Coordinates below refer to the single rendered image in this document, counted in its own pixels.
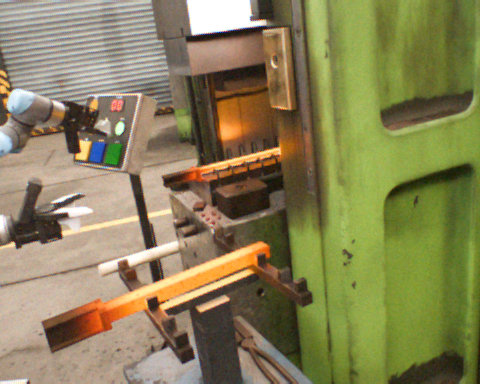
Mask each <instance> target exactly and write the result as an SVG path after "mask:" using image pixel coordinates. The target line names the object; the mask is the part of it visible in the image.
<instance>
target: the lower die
mask: <svg viewBox="0 0 480 384"><path fill-rule="evenodd" d="M276 156H277V164H278V169H279V171H280V172H281V171H282V165H281V156H280V153H279V154H276ZM261 159H262V161H263V163H264V169H265V175H269V174H275V173H276V161H275V158H274V157H273V156H272V160H270V155H269V156H265V157H262V158H261ZM246 162H247V164H248V166H249V171H250V176H251V178H252V179H256V178H259V177H261V176H262V175H261V174H262V167H261V162H260V161H259V160H258V163H256V159H255V160H252V161H246ZM232 167H233V170H234V174H235V180H236V181H237V182H240V181H243V180H247V177H248V175H247V168H246V164H245V163H244V167H242V163H239V164H235V165H232ZM217 171H218V173H219V176H220V181H221V186H227V185H231V184H233V174H232V169H231V168H230V171H227V167H221V168H219V169H217ZM188 184H189V190H190V191H191V192H194V193H195V194H196V195H197V196H198V197H200V198H201V199H203V200H204V201H206V202H207V203H208V205H211V206H212V207H214V206H217V201H216V199H214V198H213V195H212V192H213V191H214V190H215V188H218V180H217V175H216V173H215V171H214V174H213V170H212V171H208V172H205V173H202V180H201V181H196V180H195V181H191V182H188ZM280 187H283V181H280V182H277V183H274V184H271V185H268V189H269V191H271V190H274V189H277V188H280ZM197 192H198V194H197Z"/></svg>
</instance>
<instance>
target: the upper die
mask: <svg viewBox="0 0 480 384"><path fill-rule="evenodd" d="M263 30H267V26H261V27H255V28H243V29H237V30H231V31H225V32H219V33H206V34H200V35H194V36H188V37H182V38H176V39H170V40H163V42H164V47H165V57H166V62H167V67H168V71H169V74H170V75H190V76H194V75H203V74H208V73H214V72H218V71H223V70H228V69H238V68H243V67H248V66H252V65H258V64H263V63H265V56H264V40H263Z"/></svg>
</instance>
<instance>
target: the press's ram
mask: <svg viewBox="0 0 480 384"><path fill-rule="evenodd" d="M151 2H152V6H153V11H154V15H153V16H154V21H155V26H156V30H157V35H158V40H170V39H176V38H182V37H188V36H194V35H200V34H206V33H219V32H225V31H231V30H237V29H243V28H255V27H261V26H266V19H264V20H258V21H252V22H250V16H252V15H251V7H250V0H151Z"/></svg>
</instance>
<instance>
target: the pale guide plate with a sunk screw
mask: <svg viewBox="0 0 480 384"><path fill-rule="evenodd" d="M263 40H264V56H265V63H266V71H267V80H268V87H269V95H270V105H271V107H277V108H281V109H286V110H290V111H291V110H295V109H297V97H296V88H295V69H294V58H293V49H292V40H291V30H290V28H276V29H270V30H263Z"/></svg>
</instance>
